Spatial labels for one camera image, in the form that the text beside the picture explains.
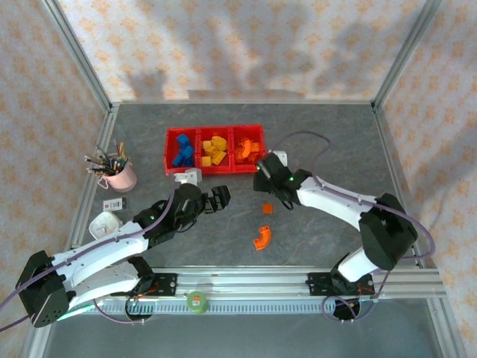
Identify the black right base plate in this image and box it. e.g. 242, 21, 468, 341
306, 271, 376, 298

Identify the red plastic bin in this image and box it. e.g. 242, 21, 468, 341
165, 128, 198, 177
195, 126, 234, 175
230, 125, 266, 175

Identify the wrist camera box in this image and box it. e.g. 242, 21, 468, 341
267, 148, 288, 167
172, 167, 203, 185

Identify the green tape roll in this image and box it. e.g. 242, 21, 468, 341
186, 290, 209, 315

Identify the aluminium back rail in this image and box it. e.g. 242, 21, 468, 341
110, 99, 376, 107

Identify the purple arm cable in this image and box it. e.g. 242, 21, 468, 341
0, 180, 178, 333
275, 130, 436, 324

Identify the aluminium side rail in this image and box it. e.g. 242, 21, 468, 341
372, 105, 428, 269
58, 105, 121, 270

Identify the pink cup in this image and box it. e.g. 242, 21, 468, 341
97, 160, 138, 193

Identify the green white stick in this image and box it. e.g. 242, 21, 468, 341
61, 304, 96, 320

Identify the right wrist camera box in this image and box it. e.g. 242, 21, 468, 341
267, 148, 288, 167

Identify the white cup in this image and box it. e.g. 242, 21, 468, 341
89, 211, 123, 240

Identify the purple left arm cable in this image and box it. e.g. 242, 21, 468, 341
0, 180, 178, 333

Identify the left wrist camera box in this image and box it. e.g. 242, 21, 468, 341
172, 167, 203, 185

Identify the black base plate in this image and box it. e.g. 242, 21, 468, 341
306, 271, 376, 298
148, 273, 178, 298

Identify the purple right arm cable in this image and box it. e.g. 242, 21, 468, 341
275, 130, 436, 324

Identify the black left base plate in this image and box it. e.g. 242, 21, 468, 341
148, 273, 178, 298

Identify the aluminium lower frame bar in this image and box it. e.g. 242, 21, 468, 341
20, 324, 57, 358
426, 298, 461, 358

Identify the aluminium front rail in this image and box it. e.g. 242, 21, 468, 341
40, 268, 447, 299

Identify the slotted grey cable duct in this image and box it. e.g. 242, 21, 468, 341
70, 300, 377, 315

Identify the aluminium frame post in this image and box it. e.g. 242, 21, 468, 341
39, 0, 115, 113
371, 0, 445, 111

